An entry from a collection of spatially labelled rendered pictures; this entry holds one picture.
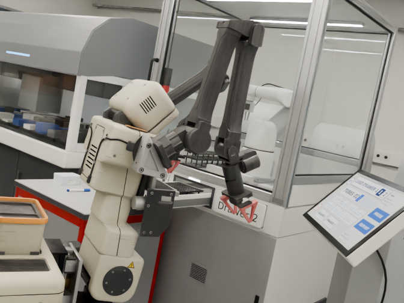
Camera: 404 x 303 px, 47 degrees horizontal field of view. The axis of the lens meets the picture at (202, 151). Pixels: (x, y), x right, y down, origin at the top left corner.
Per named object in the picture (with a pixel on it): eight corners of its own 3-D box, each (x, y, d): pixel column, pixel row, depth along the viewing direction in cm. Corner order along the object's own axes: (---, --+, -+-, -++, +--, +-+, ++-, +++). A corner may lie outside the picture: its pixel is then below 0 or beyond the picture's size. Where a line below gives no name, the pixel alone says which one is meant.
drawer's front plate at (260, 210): (260, 228, 220) (265, 205, 219) (213, 210, 238) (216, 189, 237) (262, 228, 222) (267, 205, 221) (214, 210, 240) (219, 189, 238)
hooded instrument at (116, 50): (42, 295, 288) (89, 3, 269) (-76, 208, 403) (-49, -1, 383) (174, 264, 382) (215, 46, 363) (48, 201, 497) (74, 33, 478)
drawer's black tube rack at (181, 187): (172, 205, 226) (174, 192, 225) (147, 195, 237) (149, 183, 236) (201, 202, 243) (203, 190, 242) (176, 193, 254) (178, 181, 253)
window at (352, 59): (291, 175, 218) (332, -12, 208) (290, 175, 218) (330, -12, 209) (359, 174, 285) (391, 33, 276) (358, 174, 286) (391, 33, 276)
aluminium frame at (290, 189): (284, 207, 215) (333, -25, 203) (134, 158, 278) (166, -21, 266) (359, 198, 289) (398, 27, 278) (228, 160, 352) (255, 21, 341)
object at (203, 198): (166, 208, 217) (169, 196, 216) (130, 194, 233) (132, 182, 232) (218, 204, 248) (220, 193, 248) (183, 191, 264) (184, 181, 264)
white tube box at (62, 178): (61, 185, 255) (63, 176, 254) (52, 181, 260) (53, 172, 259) (80, 184, 265) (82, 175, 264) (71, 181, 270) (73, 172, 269)
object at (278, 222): (278, 237, 216) (284, 207, 215) (131, 181, 279) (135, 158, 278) (354, 220, 291) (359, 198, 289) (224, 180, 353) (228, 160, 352)
